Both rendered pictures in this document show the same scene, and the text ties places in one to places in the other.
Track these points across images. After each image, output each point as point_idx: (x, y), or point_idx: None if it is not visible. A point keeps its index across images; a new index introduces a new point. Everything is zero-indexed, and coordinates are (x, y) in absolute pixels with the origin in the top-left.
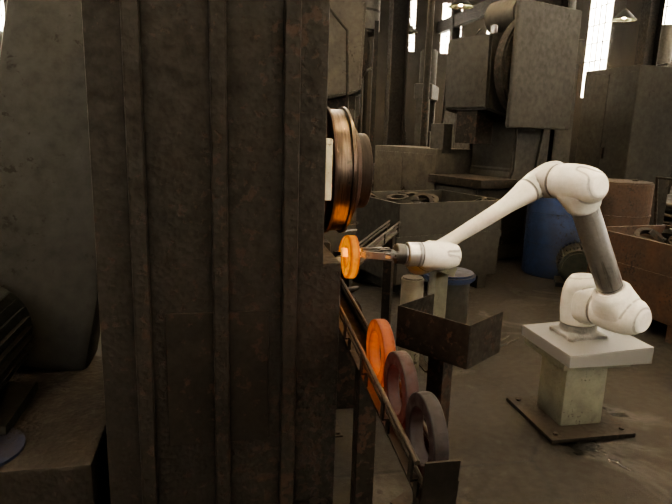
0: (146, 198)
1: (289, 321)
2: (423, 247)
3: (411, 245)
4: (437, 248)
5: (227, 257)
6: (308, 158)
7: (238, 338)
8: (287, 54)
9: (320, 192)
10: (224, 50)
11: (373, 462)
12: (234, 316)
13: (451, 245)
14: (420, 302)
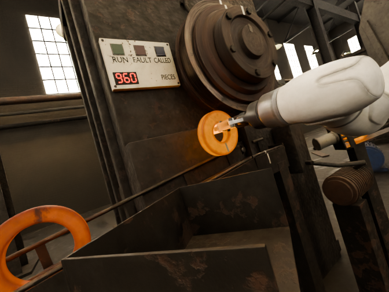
0: (95, 128)
1: (123, 197)
2: (276, 92)
3: (261, 97)
4: (295, 83)
5: (103, 152)
6: (98, 65)
7: (124, 205)
8: (69, 6)
9: (106, 87)
10: (71, 35)
11: None
12: (119, 190)
13: (331, 64)
14: (230, 183)
